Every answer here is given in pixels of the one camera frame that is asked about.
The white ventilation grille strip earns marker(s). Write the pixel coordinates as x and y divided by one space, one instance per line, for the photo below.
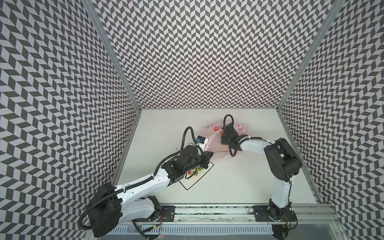
212 230

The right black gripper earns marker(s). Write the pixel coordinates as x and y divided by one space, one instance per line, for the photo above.
226 132

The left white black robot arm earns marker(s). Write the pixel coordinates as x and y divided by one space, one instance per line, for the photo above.
132 201

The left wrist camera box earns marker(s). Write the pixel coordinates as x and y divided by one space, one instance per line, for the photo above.
202 142

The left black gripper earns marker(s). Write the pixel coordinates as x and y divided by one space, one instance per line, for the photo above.
206 156

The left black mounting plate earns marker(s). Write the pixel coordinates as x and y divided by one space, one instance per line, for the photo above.
167 214

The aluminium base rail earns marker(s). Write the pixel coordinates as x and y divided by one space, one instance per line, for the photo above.
241 214

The white square mat black border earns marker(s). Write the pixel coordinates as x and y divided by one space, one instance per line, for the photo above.
189 183

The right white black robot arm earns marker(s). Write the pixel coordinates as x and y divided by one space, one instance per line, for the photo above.
284 164

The red fake strawberry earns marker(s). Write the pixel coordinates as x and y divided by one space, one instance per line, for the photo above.
194 172

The pink plastic bag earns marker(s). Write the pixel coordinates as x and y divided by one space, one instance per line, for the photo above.
213 132

